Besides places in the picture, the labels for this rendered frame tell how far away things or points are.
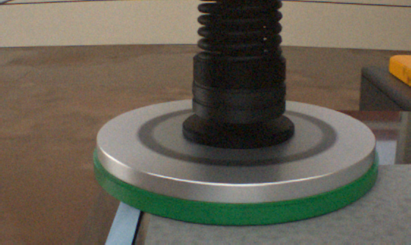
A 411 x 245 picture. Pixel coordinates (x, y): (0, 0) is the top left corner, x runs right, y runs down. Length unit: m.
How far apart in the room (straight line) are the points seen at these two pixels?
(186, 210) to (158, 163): 0.04
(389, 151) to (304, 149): 0.12
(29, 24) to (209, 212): 6.51
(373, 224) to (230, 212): 0.09
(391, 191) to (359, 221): 0.06
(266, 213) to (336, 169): 0.06
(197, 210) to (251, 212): 0.03
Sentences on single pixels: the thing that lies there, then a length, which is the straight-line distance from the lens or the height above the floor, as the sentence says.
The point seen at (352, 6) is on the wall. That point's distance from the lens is 6.59.
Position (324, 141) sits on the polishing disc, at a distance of 0.45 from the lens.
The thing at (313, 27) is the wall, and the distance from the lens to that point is 6.54.
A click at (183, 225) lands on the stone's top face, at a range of 0.37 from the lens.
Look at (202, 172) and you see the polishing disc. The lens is 0.38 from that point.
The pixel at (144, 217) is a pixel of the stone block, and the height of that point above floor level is 0.86.
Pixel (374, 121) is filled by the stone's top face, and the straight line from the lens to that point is 0.61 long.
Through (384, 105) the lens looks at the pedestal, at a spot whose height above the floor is 0.69.
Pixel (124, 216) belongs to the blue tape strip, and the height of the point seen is 0.84.
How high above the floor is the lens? 1.03
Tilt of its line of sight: 15 degrees down
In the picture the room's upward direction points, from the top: straight up
